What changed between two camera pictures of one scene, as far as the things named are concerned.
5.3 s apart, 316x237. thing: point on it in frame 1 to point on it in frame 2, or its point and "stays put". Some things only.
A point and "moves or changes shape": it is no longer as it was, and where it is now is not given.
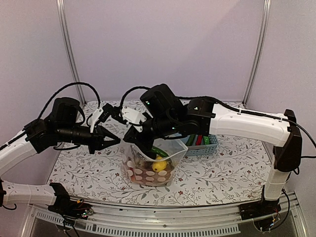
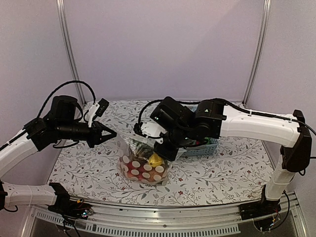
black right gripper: x=132 y=136 to x=169 y=154
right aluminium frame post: x=259 y=52 stays put
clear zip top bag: x=141 y=171 moves or changes shape
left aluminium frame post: x=61 y=10 stays put
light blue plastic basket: x=201 y=149 stays put
